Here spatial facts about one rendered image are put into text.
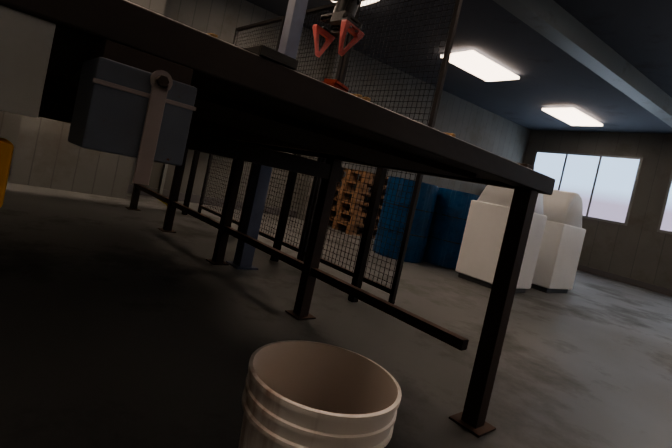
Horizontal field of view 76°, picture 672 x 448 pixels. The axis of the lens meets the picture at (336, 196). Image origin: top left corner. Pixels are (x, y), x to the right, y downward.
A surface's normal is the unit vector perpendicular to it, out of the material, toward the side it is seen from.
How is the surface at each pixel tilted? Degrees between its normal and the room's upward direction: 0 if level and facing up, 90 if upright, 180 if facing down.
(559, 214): 80
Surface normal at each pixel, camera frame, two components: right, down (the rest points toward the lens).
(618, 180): -0.80, -0.15
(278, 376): 0.70, 0.12
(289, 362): 0.53, 0.08
